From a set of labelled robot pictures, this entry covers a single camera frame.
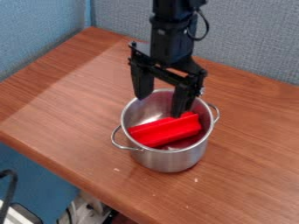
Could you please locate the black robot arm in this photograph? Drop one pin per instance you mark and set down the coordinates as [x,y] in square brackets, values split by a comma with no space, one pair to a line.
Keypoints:
[171,10]

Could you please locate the white power strip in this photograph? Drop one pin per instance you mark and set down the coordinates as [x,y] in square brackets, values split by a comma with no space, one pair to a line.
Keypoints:
[86,210]

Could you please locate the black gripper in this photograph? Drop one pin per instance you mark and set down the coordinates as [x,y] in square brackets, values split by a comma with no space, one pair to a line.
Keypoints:
[166,59]

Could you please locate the grey white device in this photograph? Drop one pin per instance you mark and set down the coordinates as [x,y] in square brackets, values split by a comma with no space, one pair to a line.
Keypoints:
[19,215]

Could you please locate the red block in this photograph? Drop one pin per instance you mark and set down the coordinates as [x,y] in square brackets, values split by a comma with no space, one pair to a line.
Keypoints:
[166,130]

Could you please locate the stainless steel pot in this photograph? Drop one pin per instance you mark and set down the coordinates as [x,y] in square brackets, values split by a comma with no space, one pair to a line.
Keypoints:
[179,155]

